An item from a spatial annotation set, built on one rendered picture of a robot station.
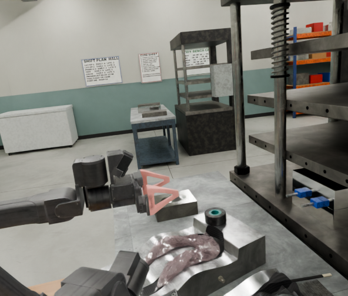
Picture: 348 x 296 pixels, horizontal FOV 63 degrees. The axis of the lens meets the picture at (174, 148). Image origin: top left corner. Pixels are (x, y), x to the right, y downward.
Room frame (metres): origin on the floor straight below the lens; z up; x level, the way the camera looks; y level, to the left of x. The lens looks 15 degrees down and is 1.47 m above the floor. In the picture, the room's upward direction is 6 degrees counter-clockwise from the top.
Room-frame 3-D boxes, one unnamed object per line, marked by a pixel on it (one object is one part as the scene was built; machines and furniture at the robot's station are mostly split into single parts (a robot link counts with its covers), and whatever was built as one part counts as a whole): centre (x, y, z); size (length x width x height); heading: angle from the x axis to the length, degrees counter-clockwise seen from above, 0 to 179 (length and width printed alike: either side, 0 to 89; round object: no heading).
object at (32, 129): (6.75, 3.12, 0.47); 1.52 x 0.77 x 0.94; 97
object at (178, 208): (1.29, 0.03, 0.83); 0.20 x 0.15 x 0.07; 101
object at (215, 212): (0.97, -0.13, 0.93); 0.08 x 0.08 x 0.04
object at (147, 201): (0.62, 0.05, 1.20); 0.09 x 0.07 x 0.07; 102
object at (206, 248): (0.83, 0.01, 0.90); 0.26 x 0.18 x 0.08; 118
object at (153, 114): (5.29, 0.38, 0.44); 1.90 x 0.70 x 0.89; 7
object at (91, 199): (0.62, 0.19, 1.21); 0.07 x 0.06 x 0.07; 102
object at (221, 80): (5.39, -0.66, 1.03); 1.54 x 0.94 x 2.06; 7
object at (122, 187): (0.64, 0.13, 1.25); 0.07 x 0.06 x 0.11; 12
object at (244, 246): (0.84, 0.01, 0.85); 0.50 x 0.26 x 0.11; 118
